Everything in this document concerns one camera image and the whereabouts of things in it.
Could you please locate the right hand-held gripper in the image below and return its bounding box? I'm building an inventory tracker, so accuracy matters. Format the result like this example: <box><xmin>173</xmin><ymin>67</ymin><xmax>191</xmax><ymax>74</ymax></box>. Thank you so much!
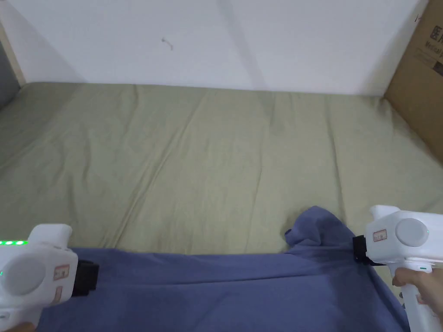
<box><xmin>352</xmin><ymin>204</ymin><xmax>443</xmax><ymax>332</ymax></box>

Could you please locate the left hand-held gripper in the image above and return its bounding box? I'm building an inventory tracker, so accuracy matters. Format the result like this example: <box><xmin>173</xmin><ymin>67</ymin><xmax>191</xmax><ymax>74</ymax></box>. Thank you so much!
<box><xmin>0</xmin><ymin>223</ymin><xmax>100</xmax><ymax>326</ymax></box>

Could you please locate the dark blue shirt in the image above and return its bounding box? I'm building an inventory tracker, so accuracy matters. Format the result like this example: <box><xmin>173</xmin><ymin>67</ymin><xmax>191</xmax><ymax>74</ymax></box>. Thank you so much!
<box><xmin>34</xmin><ymin>205</ymin><xmax>411</xmax><ymax>332</ymax></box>

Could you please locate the person's right hand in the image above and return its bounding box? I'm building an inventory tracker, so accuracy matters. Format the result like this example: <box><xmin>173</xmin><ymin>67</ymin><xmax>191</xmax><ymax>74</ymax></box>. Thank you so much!
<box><xmin>392</xmin><ymin>268</ymin><xmax>443</xmax><ymax>332</ymax></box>

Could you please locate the person's left hand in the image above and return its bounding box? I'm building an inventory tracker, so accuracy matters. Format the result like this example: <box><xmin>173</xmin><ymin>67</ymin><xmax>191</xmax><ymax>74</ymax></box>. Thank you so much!
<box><xmin>0</xmin><ymin>321</ymin><xmax>37</xmax><ymax>332</ymax></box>

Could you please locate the brown cardboard carton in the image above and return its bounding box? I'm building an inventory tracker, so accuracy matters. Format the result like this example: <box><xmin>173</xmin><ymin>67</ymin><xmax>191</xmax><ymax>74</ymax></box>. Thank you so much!
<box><xmin>383</xmin><ymin>0</ymin><xmax>443</xmax><ymax>163</ymax></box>

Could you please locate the bed with pale green sheet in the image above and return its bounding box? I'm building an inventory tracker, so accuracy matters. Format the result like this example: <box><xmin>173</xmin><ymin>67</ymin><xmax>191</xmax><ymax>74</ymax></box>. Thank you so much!
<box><xmin>0</xmin><ymin>81</ymin><xmax>443</xmax><ymax>312</ymax></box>

